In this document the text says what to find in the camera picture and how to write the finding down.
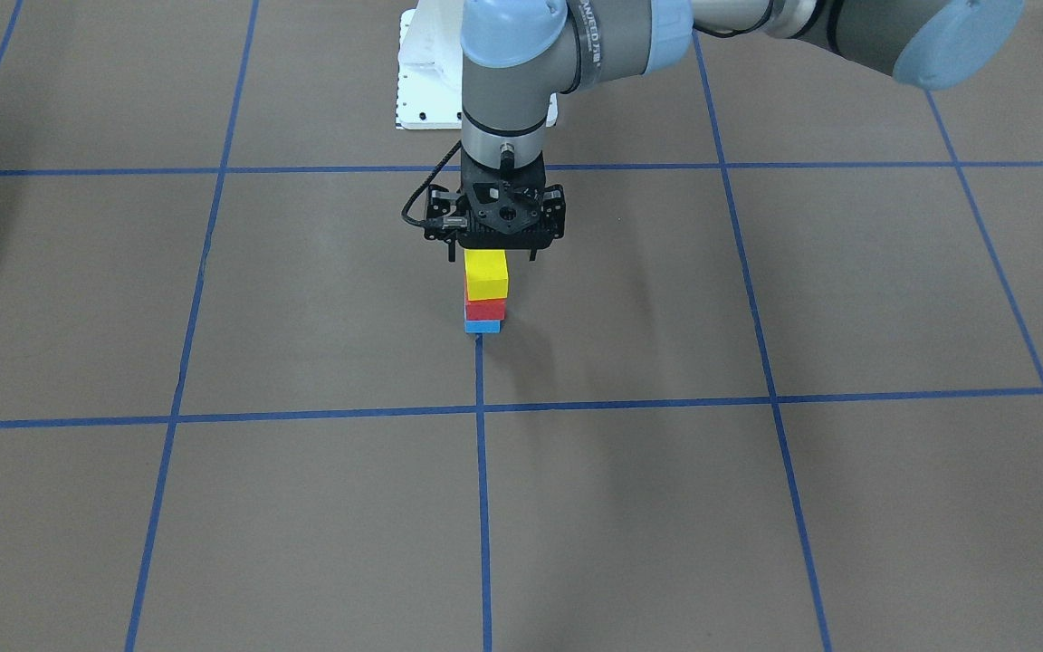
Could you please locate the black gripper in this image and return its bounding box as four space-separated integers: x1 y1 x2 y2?
456 154 566 252

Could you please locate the yellow wooden cube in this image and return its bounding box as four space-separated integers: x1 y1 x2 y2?
463 249 509 301

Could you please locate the red wooden cube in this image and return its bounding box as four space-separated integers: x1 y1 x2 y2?
464 298 508 321

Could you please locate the blue wooden cube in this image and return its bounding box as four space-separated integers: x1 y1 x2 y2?
464 321 503 334

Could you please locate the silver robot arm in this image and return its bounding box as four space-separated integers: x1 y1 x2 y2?
422 1 1025 252

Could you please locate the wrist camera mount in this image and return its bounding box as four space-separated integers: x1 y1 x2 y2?
401 183 469 244

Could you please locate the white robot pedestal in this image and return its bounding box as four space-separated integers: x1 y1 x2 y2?
397 1 569 129

